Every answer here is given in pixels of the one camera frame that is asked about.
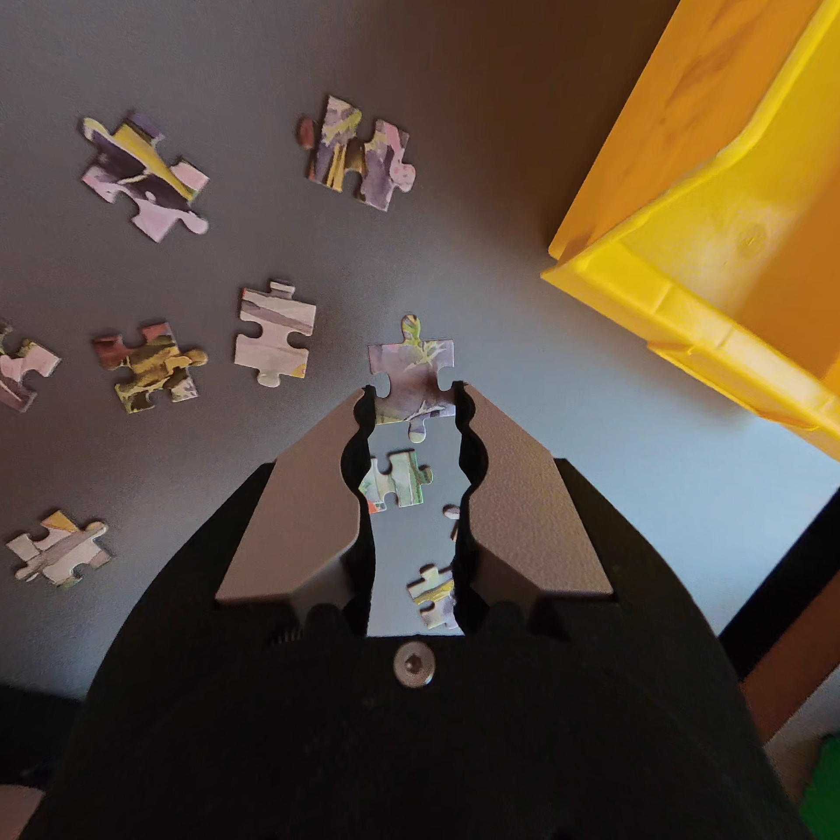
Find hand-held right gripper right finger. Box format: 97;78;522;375
451;381;614;634

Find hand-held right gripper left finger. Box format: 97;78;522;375
215;386;378;634

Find purple jigsaw piece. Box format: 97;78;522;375
366;314;457;444

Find group of puzzle pieces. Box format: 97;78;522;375
0;95;460;632

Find grey desk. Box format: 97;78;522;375
0;0;840;742

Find yellow plastic bin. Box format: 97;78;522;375
540;0;840;462

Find large green plastic bin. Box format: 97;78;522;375
799;735;840;840

